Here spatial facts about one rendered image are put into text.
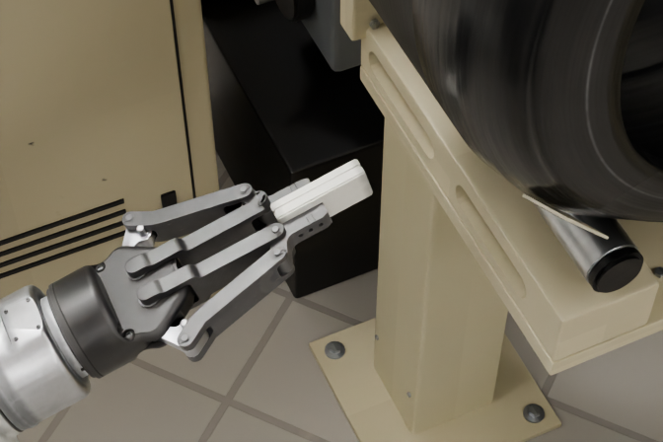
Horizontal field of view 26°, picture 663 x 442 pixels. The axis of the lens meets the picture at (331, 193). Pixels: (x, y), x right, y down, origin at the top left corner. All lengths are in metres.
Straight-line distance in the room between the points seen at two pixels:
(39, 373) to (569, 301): 0.40
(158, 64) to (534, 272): 0.74
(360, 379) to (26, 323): 1.11
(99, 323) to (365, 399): 1.09
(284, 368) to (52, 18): 0.69
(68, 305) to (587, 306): 0.39
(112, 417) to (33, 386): 1.07
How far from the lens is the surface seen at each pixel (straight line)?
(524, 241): 1.15
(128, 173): 1.86
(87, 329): 0.99
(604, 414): 2.08
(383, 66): 1.28
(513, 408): 2.05
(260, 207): 1.02
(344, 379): 2.06
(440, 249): 1.67
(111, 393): 2.09
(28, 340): 0.99
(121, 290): 1.02
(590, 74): 0.86
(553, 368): 1.16
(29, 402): 1.01
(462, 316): 1.81
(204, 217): 1.04
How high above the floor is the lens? 1.77
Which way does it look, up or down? 51 degrees down
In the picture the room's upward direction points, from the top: straight up
